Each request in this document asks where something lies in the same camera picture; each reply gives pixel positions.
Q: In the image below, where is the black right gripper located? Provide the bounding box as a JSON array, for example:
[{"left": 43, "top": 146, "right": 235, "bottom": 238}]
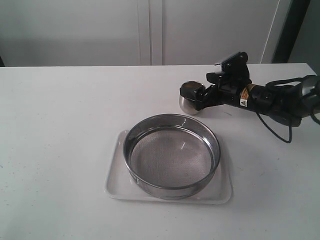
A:
[{"left": 179, "top": 72, "right": 253, "bottom": 111}]

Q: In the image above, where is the stainless steel cup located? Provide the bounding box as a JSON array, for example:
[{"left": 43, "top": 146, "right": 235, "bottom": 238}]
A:
[{"left": 179, "top": 81, "right": 206, "bottom": 115}]

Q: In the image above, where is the round steel mesh sieve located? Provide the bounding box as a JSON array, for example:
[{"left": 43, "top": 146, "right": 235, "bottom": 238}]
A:
[{"left": 122, "top": 113, "right": 222, "bottom": 200}]

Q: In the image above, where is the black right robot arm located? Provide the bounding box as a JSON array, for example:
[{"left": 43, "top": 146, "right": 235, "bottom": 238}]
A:
[{"left": 180, "top": 72, "right": 320, "bottom": 127}]

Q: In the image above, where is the white rectangular plastic tray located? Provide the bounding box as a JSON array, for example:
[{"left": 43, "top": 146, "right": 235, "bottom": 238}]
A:
[{"left": 104, "top": 130, "right": 233, "bottom": 205}]

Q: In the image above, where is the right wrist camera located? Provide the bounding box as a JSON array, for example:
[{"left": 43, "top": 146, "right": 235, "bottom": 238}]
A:
[{"left": 214, "top": 51, "right": 249, "bottom": 74}]

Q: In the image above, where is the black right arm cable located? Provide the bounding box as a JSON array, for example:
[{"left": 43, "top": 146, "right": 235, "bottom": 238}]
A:
[{"left": 256, "top": 77, "right": 320, "bottom": 145}]

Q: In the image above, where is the dark vertical post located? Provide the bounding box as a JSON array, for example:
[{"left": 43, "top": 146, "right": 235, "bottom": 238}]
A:
[{"left": 271, "top": 0, "right": 311, "bottom": 64}]

